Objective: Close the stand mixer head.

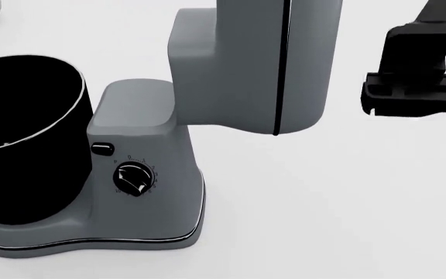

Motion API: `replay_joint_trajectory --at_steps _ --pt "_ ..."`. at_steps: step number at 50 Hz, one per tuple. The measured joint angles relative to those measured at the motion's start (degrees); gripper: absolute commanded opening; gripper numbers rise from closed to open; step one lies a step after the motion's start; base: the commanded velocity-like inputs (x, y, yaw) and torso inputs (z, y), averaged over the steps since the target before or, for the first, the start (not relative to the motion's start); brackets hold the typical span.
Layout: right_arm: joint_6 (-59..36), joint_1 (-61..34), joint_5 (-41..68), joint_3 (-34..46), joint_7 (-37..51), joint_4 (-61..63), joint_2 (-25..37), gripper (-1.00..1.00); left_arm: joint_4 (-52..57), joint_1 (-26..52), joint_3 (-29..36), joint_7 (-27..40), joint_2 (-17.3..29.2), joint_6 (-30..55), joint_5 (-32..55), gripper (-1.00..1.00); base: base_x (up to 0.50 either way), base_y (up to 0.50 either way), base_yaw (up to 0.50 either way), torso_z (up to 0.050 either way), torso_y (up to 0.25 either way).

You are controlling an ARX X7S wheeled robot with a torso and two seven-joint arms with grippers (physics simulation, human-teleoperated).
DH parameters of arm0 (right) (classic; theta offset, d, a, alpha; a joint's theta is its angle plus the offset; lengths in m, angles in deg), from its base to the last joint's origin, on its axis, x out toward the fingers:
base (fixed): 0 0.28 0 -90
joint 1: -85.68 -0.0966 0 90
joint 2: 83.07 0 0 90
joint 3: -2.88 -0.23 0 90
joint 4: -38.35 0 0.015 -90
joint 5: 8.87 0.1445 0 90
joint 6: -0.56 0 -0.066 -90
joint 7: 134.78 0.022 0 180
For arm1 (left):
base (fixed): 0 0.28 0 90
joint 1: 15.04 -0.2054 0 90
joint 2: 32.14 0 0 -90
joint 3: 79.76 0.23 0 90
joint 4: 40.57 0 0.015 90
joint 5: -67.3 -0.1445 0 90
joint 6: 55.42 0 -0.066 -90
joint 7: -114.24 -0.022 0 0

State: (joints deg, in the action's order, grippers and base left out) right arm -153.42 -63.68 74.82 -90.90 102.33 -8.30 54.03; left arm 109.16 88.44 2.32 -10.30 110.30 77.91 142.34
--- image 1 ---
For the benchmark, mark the gray stand mixer base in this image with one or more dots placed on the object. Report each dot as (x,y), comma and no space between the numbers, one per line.
(157,145)

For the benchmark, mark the black speed dial knob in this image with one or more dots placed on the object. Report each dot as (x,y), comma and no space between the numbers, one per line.
(132,178)

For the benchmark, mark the black mixing bowl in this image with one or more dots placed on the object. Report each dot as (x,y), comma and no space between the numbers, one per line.
(25,139)

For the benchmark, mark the gray stand mixer head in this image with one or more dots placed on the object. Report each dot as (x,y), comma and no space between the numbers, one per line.
(230,72)

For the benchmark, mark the black release button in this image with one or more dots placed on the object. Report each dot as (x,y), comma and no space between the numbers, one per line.
(102,148)

